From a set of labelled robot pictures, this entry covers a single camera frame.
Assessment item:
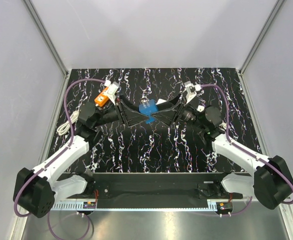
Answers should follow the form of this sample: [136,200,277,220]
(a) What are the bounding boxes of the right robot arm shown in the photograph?
[151,95,293,210]

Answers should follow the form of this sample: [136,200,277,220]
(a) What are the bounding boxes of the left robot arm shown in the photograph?
[13,97,149,218]

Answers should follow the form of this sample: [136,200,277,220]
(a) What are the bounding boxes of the orange power strip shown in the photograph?
[94,86,115,108]

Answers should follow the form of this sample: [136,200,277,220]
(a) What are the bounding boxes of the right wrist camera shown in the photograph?
[184,81,202,104]

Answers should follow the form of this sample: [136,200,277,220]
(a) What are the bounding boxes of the blue cube adapter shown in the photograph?
[138,99,158,124]

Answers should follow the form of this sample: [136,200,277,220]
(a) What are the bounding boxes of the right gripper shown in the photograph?
[151,92,207,131]

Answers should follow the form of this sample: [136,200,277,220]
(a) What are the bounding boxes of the white charger plug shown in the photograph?
[197,105,205,113]

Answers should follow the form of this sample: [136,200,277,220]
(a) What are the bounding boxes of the white power strip cord plug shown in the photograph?
[218,121,230,131]

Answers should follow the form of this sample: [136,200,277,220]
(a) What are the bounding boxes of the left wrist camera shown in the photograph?
[104,80,120,105]

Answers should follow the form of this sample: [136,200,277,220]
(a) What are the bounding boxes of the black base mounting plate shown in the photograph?
[65,171,242,210]

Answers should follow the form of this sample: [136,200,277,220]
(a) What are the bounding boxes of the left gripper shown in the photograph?
[93,94,150,128]

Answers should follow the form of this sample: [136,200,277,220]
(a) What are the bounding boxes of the white coiled power cord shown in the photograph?
[56,111,80,137]

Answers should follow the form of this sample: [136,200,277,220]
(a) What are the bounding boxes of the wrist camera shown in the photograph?
[104,80,120,105]
[184,81,202,104]

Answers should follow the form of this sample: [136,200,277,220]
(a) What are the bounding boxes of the white multicolour power strip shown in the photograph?
[156,98,167,105]

